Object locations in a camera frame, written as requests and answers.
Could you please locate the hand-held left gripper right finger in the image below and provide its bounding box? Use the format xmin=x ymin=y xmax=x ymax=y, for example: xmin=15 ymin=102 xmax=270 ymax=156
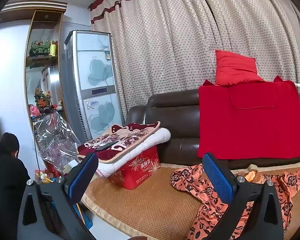
xmin=202 ymin=152 xmax=284 ymax=240

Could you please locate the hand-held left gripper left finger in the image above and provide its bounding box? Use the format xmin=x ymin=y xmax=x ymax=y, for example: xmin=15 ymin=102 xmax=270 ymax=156
xmin=17 ymin=152 xmax=99 ymax=240

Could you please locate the orange black floral garment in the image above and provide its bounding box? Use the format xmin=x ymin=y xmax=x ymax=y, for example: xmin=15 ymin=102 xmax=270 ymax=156
xmin=170 ymin=159 xmax=300 ymax=240

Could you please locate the black phone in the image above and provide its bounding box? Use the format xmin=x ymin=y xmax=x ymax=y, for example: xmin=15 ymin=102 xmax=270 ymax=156
xmin=95 ymin=141 xmax=119 ymax=152

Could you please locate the clear plastic bag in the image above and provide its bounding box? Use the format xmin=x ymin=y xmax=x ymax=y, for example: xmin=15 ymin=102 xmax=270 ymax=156
xmin=34 ymin=111 xmax=82 ymax=176

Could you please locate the red gift box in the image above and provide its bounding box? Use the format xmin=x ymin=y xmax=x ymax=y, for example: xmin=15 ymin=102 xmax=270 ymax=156
xmin=107 ymin=146 xmax=161 ymax=190

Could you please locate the folded floral blanket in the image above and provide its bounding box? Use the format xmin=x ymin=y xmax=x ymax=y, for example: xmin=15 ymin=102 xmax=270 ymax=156
xmin=77 ymin=121 xmax=162 ymax=164

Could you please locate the red blanket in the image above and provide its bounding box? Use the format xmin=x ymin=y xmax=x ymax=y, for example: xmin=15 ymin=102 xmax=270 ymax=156
xmin=197 ymin=76 xmax=300 ymax=160

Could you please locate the woven straw sofa mat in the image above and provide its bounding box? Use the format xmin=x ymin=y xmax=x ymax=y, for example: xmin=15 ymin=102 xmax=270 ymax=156
xmin=81 ymin=162 xmax=300 ymax=240

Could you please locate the brown leather sofa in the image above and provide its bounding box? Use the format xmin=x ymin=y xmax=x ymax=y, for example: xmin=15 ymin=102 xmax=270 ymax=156
xmin=125 ymin=85 xmax=300 ymax=173

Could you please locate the artificial flower ornament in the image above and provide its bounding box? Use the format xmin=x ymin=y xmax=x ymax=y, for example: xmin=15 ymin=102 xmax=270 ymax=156
xmin=34 ymin=89 xmax=53 ymax=115

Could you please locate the silver standing air conditioner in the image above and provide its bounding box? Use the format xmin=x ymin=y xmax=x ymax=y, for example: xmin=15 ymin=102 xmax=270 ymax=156
xmin=64 ymin=30 xmax=126 ymax=143

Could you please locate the red pillow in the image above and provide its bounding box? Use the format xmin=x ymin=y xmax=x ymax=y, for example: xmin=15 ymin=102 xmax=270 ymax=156
xmin=215 ymin=49 xmax=264 ymax=87

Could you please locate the green ornament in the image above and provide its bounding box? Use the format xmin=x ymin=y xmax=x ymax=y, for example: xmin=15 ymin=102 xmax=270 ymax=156
xmin=29 ymin=40 xmax=52 ymax=56

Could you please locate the beige dotted curtain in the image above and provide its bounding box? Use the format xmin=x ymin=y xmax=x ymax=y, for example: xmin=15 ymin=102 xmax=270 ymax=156
xmin=89 ymin=0 xmax=300 ymax=121

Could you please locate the wooden display shelf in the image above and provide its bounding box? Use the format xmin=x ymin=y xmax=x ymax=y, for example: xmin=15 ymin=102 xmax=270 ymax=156
xmin=0 ymin=1 xmax=88 ymax=171

